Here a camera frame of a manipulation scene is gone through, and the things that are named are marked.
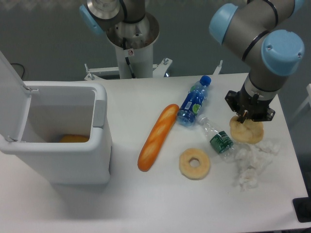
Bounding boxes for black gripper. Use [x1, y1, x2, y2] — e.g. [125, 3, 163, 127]
[225, 90, 275, 123]

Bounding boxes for round bread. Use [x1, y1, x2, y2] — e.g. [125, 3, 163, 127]
[229, 116, 264, 144]

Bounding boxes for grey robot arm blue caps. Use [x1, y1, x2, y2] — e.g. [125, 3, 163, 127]
[79, 0, 304, 123]

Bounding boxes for orange bread inside bin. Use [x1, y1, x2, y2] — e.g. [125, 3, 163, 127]
[59, 134, 89, 143]

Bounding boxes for white trash can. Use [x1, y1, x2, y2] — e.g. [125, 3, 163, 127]
[0, 81, 112, 184]

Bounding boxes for white trash can lid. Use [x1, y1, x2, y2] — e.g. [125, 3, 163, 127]
[0, 54, 38, 142]

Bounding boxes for clear bottle green label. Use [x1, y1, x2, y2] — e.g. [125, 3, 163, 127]
[197, 115, 235, 161]

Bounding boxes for crumpled white tissue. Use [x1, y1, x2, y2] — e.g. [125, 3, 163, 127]
[234, 140, 280, 191]

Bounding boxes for blue plastic bottle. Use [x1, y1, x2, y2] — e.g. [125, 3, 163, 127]
[176, 75, 211, 127]

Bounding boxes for orange baguette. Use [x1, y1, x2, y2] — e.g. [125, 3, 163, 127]
[138, 104, 179, 172]

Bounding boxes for black device at edge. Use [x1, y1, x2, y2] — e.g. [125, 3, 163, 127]
[293, 197, 311, 223]

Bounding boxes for ring shaped donut bread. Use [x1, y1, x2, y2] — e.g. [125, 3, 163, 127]
[179, 148, 210, 180]

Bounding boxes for white metal base frame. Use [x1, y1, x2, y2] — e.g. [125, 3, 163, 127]
[84, 57, 224, 81]

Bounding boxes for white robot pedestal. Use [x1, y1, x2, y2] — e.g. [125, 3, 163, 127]
[115, 45, 153, 79]

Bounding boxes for black cable on pedestal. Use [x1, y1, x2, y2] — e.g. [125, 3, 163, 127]
[122, 38, 136, 79]

